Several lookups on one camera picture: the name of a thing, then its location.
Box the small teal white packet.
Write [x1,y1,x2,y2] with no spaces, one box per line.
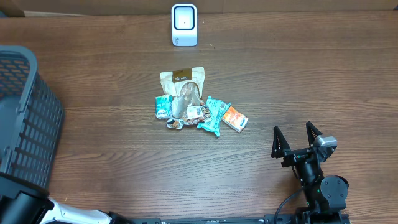
[155,95,173,119]

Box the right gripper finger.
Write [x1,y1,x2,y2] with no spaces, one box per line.
[271,126,290,158]
[306,121,323,146]

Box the teal wet wipes packet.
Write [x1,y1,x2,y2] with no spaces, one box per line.
[197,96,231,137]

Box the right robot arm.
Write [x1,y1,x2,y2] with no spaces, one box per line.
[264,122,350,224]

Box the white barcode scanner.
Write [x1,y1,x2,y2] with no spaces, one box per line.
[171,3,198,47]

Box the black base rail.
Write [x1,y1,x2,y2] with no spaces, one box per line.
[130,213,352,224]

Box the grey plastic mesh basket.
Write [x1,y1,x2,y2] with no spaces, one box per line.
[1,45,65,188]

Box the beige snack pouch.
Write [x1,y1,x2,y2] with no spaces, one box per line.
[160,67,211,129]

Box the orange small box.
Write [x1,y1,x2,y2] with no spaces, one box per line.
[222,106,248,133]

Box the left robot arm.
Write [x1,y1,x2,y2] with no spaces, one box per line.
[1,173,132,224]

